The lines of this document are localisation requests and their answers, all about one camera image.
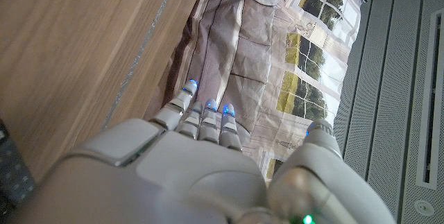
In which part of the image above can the linear ceiling vent slot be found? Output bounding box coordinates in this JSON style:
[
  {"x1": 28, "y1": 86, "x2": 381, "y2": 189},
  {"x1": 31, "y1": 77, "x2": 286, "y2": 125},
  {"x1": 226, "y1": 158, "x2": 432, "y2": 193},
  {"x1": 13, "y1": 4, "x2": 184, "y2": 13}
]
[{"x1": 415, "y1": 8, "x2": 444, "y2": 191}]

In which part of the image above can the round white ceiling sensor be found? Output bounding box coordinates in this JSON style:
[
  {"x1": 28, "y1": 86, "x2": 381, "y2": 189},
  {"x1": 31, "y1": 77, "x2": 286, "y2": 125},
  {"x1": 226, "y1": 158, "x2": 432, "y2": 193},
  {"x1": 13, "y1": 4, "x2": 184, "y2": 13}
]
[{"x1": 413, "y1": 199, "x2": 435, "y2": 218}]

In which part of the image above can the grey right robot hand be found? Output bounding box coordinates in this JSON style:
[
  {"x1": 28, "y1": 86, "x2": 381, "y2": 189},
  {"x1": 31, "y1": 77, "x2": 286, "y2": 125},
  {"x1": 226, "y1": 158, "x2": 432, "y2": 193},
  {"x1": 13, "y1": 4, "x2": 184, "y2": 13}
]
[{"x1": 6, "y1": 79, "x2": 396, "y2": 224}]

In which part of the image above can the grey tape line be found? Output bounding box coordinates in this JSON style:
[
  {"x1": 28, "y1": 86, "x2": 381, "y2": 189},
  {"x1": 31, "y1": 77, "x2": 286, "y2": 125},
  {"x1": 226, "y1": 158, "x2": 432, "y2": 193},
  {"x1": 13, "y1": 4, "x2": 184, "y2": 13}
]
[{"x1": 101, "y1": 0, "x2": 181, "y2": 130}]

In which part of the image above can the black keyboard with red keys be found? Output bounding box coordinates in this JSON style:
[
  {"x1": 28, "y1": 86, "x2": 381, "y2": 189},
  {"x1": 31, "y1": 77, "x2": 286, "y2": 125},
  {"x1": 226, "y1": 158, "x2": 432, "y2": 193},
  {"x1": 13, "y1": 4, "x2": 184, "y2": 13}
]
[{"x1": 0, "y1": 119, "x2": 36, "y2": 212}]

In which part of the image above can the printed living room backdrop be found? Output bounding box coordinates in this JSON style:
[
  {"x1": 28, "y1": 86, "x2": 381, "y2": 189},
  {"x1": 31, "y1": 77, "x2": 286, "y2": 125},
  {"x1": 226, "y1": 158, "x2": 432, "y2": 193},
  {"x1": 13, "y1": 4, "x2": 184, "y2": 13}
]
[{"x1": 144, "y1": 0, "x2": 368, "y2": 183}]

